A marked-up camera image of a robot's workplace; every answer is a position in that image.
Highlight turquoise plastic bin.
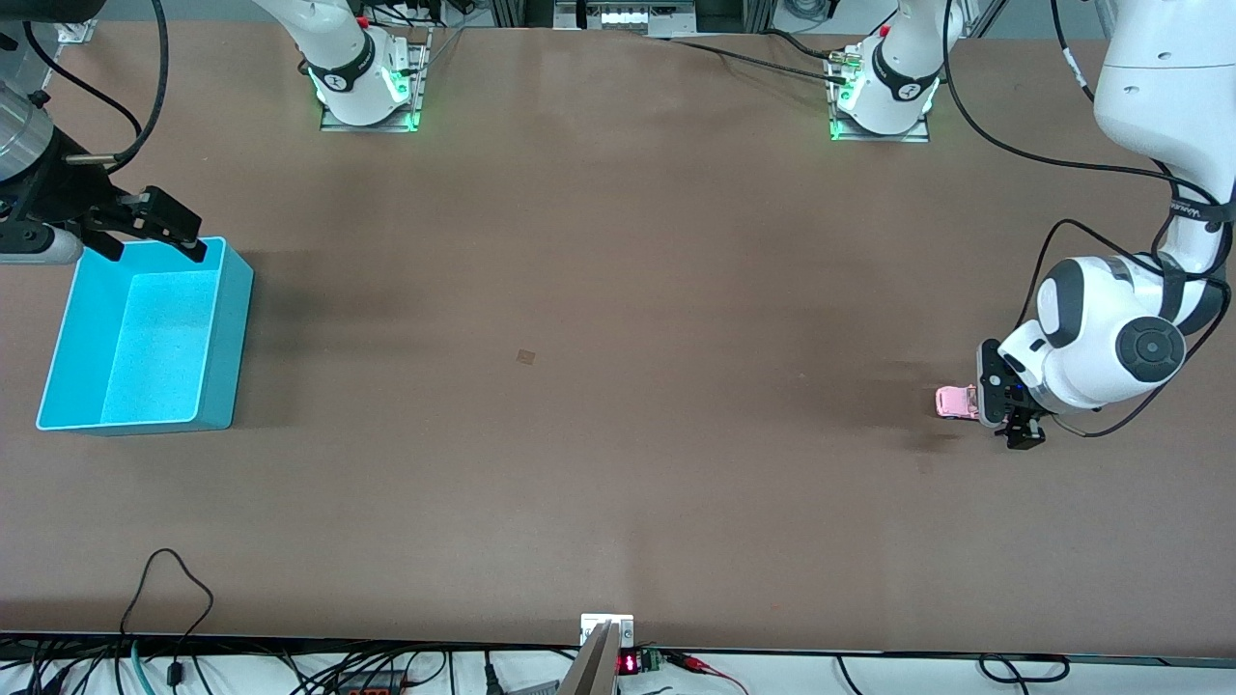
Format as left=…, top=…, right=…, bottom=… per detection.
left=36, top=236, right=255, bottom=435

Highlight red clip lead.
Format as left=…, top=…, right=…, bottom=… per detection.
left=661, top=652, right=749, bottom=695

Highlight silver lit control box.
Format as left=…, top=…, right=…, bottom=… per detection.
left=553, top=0, right=698, bottom=40

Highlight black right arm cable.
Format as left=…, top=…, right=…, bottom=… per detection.
left=21, top=21, right=146, bottom=146
left=114, top=0, right=170, bottom=163

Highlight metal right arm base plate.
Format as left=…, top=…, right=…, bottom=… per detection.
left=321, top=27, right=433, bottom=133

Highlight black coiled cable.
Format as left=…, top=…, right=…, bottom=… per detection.
left=835, top=654, right=1071, bottom=695

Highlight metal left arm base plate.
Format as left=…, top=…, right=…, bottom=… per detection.
left=826, top=48, right=931, bottom=144

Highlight thin black cable loop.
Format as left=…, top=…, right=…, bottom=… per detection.
left=118, top=548, right=215, bottom=691

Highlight black cable to arm base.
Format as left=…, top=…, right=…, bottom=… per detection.
left=666, top=29, right=851, bottom=86

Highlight tangled black cables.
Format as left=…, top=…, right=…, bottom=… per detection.
left=0, top=637, right=580, bottom=695

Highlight white metal bracket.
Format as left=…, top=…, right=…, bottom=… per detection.
left=580, top=614, right=635, bottom=648

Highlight grey camera pole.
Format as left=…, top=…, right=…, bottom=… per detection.
left=555, top=623, right=621, bottom=695

